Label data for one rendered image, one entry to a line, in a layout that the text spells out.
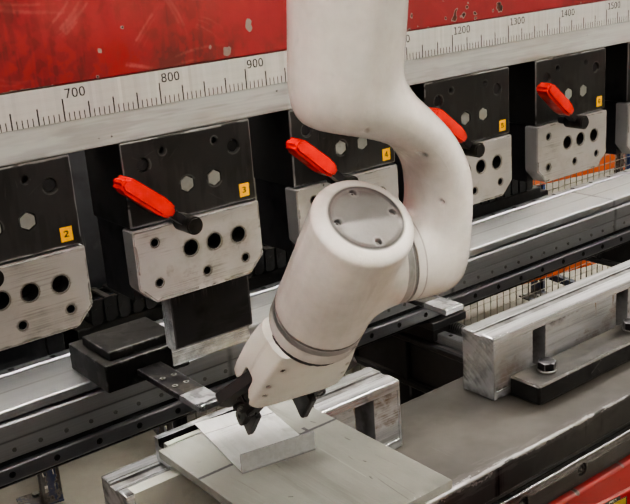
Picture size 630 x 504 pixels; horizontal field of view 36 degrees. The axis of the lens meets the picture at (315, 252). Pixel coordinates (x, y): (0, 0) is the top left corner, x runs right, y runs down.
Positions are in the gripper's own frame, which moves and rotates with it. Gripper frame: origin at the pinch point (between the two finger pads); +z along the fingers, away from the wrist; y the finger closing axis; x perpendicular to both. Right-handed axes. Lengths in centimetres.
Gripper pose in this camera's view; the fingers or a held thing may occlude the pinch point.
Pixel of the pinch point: (275, 405)
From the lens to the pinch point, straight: 100.6
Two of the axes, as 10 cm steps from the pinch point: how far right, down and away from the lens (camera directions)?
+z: -2.5, 5.8, 7.8
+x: 4.1, 7.9, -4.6
